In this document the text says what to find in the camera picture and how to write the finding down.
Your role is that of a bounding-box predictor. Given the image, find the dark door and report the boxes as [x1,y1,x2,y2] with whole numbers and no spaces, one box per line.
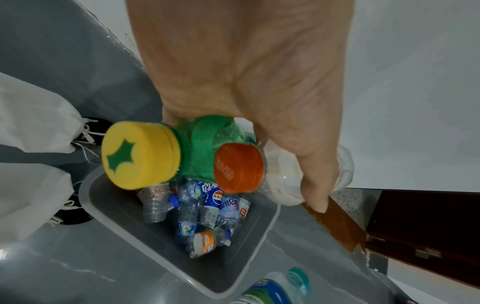
[365,189,480,290]

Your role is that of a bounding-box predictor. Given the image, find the clear teal-capped plastic bottle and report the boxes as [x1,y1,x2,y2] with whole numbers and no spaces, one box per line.
[230,266,312,304]

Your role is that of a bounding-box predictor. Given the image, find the small red-label plastic bottle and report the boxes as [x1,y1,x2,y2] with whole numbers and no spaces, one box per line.
[213,117,355,207]

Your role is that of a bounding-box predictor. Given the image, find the grey plastic storage bin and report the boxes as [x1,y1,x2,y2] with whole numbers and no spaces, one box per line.
[78,161,283,300]

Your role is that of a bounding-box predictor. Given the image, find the brown wooden door frame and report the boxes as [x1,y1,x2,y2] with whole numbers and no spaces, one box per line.
[302,194,372,254]

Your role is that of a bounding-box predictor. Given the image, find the green yellow-capped plastic bottle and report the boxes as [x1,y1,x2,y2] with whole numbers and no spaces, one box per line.
[100,115,260,191]

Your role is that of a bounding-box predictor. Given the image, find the person's white clothing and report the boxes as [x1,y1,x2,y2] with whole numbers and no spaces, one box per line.
[0,71,101,243]

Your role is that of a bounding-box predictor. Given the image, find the pile of assorted plastic bottles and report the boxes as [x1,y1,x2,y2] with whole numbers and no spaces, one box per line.
[135,176,253,259]

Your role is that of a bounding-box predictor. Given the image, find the person's dark shoe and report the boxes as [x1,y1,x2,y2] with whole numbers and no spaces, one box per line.
[80,117,114,146]
[52,193,95,226]

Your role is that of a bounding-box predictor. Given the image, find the person's left hand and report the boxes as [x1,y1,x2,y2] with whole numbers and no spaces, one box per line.
[125,0,355,213]

